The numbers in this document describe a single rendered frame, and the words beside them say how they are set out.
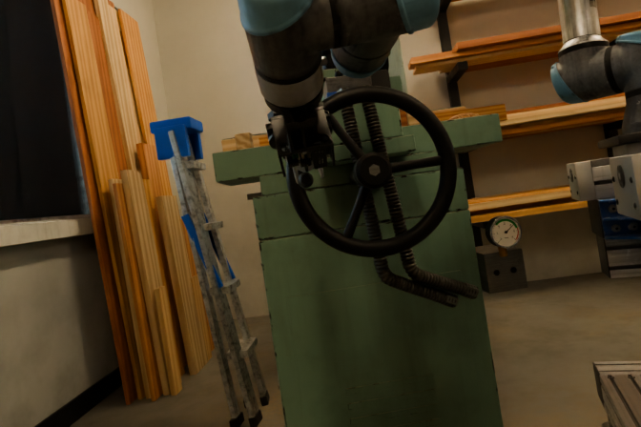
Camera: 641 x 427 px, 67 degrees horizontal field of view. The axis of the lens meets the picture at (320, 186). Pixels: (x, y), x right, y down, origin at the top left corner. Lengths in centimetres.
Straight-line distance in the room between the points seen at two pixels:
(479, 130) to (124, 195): 174
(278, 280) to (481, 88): 288
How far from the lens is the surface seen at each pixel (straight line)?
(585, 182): 126
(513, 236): 102
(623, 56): 134
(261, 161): 99
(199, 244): 185
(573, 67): 137
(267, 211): 99
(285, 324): 102
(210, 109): 374
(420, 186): 102
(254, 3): 46
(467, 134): 106
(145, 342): 240
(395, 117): 93
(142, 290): 242
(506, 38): 323
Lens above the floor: 77
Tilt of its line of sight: 2 degrees up
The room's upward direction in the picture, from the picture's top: 8 degrees counter-clockwise
